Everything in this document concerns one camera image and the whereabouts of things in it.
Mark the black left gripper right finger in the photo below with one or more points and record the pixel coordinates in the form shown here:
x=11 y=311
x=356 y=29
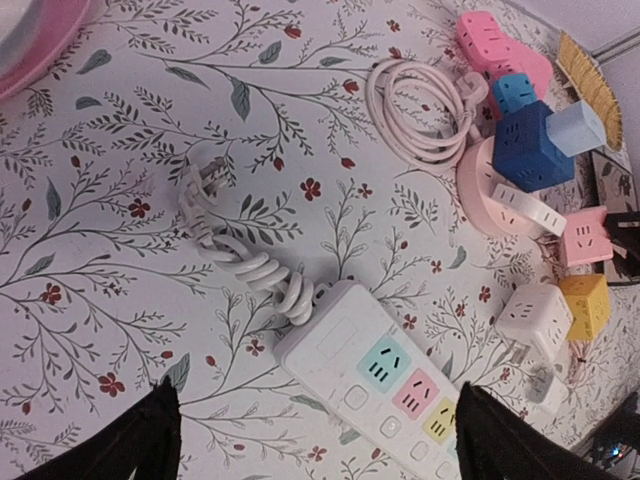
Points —
x=494 y=443

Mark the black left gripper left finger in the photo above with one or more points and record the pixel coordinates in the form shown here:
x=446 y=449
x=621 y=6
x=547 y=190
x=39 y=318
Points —
x=142 y=443

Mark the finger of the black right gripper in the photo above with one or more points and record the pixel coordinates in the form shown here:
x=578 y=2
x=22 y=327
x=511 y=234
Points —
x=623 y=230

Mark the pink cube socket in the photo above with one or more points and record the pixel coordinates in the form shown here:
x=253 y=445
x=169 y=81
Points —
x=585 y=239

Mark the yellow cube socket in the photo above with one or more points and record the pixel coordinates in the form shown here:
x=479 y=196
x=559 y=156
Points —
x=587 y=297

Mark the white plug adapter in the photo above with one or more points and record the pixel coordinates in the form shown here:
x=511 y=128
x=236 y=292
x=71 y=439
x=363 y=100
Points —
x=526 y=205

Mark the white tiger cube socket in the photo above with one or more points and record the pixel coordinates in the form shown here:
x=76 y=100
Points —
x=536 y=316

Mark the dark blue cube socket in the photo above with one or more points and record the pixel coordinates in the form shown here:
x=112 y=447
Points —
x=523 y=153

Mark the white multicolour power strip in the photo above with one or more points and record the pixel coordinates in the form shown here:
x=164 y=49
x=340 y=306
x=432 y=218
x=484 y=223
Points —
x=356 y=360

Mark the pale blue cube plug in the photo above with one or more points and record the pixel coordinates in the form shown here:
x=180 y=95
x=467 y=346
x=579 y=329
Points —
x=576 y=129

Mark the round pink socket base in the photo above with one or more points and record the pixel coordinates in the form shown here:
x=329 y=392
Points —
x=476 y=182

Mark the light blue cube plug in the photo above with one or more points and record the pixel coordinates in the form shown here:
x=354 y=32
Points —
x=513 y=92

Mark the pink wedge power socket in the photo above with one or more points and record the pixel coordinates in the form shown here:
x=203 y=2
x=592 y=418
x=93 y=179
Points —
x=494 y=54

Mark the white flat charger adapter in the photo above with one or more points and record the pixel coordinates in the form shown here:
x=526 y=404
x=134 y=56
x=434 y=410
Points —
x=545 y=390

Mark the woven bamboo tray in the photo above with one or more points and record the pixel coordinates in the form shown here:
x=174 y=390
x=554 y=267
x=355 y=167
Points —
x=590 y=85

